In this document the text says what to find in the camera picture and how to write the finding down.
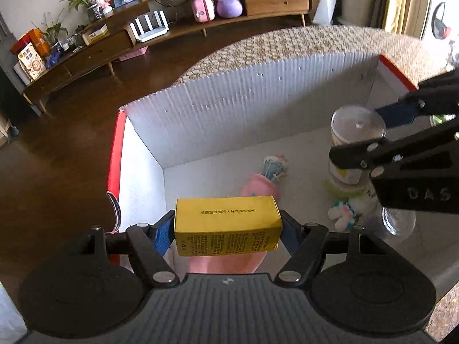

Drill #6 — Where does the red cardboard box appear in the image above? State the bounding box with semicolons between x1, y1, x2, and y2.
107;51;459;287

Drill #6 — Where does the purple kettlebell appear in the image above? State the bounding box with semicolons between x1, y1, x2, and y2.
213;0;245;19

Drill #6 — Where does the white washing machine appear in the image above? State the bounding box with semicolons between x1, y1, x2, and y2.
423;0;459;44

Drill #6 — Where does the yellow curtain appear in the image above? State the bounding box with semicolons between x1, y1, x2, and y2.
382;0;410;35

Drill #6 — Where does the white router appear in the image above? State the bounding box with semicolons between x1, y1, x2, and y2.
129;11;170;43

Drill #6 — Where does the pink and blue toy figure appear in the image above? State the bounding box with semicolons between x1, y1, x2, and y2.
328;199;374;230

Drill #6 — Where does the pink toy suitcase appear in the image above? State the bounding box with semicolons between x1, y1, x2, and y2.
191;0;216;24

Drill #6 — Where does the orange box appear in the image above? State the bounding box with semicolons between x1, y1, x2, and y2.
29;29;51;56

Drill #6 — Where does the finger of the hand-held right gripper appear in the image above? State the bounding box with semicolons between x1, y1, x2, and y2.
329;118;459;170
376;70;459;130

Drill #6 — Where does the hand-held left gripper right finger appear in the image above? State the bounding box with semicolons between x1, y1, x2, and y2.
274;210;382;288

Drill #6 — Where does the printed snack box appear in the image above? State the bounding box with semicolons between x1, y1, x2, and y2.
17;42;47;81

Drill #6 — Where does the small yellow and white box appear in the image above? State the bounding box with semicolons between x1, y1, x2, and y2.
82;24;109;46

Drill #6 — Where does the pink heart bowl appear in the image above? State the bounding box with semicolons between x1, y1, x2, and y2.
186;173;282;276

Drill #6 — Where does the clear jar with green lid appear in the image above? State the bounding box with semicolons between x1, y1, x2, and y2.
324;105;388;198

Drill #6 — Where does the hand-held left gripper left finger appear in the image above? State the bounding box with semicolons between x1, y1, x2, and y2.
81;210;180;288

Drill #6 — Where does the white planter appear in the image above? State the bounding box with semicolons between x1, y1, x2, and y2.
312;0;341;26

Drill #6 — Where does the small potted plant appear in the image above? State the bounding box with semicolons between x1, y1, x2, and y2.
32;9;69;53
61;0;105;23

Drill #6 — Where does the yellow carton box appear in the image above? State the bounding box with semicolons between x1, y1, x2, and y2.
174;195;284;257

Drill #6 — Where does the black cabinet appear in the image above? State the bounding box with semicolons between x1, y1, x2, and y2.
0;11;36;116

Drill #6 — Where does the pink flat item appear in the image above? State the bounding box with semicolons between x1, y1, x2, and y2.
118;46;149;62

